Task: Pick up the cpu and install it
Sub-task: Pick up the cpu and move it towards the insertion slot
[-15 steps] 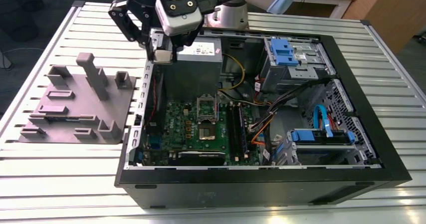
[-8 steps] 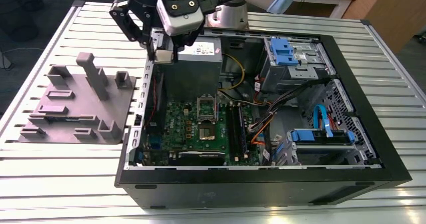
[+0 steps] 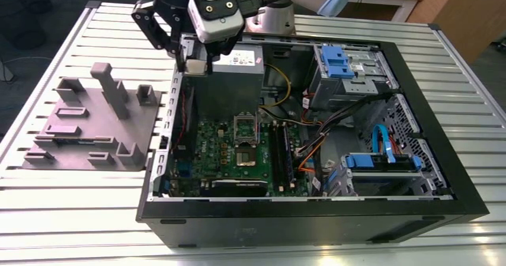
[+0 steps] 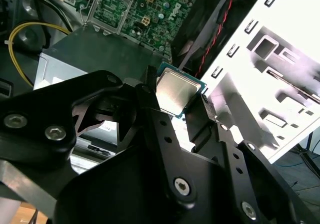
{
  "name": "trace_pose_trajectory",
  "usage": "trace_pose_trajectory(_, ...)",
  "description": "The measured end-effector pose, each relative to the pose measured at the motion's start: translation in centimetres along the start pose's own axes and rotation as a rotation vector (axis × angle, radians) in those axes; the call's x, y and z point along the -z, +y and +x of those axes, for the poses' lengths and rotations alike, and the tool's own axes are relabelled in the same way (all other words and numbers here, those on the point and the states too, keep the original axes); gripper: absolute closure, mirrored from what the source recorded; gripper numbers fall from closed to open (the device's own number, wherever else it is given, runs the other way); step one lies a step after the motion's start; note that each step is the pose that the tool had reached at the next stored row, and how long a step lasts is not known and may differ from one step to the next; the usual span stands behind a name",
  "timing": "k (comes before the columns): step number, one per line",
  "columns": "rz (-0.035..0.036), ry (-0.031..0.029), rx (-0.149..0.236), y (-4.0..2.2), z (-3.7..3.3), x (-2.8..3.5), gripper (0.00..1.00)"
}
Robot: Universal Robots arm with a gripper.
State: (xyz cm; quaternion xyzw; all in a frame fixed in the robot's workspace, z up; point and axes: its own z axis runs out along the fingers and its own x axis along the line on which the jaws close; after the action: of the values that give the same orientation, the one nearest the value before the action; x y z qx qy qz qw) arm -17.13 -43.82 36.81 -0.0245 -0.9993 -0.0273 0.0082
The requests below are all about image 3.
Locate green motherboard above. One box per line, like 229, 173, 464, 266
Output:
165, 111, 313, 197

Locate black RAM slot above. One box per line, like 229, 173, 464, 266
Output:
269, 122, 280, 190
281, 123, 293, 190
276, 122, 286, 190

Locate hard disk in blue carrier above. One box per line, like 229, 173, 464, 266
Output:
341, 154, 423, 172

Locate black PC case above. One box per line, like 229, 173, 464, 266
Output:
134, 27, 491, 249

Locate metal socket cover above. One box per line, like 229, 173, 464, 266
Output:
232, 111, 260, 148

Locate grey metal drive cage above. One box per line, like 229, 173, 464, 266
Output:
306, 43, 400, 110

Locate black cable bundle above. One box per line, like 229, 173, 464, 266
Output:
294, 94, 400, 157

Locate blue drive carrier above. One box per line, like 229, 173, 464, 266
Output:
320, 45, 355, 79

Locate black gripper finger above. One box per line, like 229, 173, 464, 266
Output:
130, 0, 186, 72
204, 36, 237, 74

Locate grey power supply unit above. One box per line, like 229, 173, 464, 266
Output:
185, 42, 264, 124

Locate black graphics card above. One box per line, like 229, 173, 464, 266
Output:
198, 177, 268, 198

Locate orange wires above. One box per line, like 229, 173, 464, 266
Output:
297, 156, 316, 175

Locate dark office chair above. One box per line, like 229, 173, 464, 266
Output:
0, 0, 54, 52

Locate yellow wire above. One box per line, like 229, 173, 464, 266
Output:
260, 63, 292, 108

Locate grey parts rack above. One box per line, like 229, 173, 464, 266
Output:
21, 62, 169, 172

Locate metal disk bay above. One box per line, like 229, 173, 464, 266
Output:
325, 153, 451, 197

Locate silver camera with label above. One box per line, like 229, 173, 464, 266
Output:
186, 0, 245, 44

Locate silver square CPU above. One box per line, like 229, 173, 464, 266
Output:
185, 59, 208, 76

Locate brown wooden cabinet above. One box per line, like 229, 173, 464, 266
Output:
409, 0, 506, 67

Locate blue wire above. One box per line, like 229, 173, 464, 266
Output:
371, 123, 396, 164

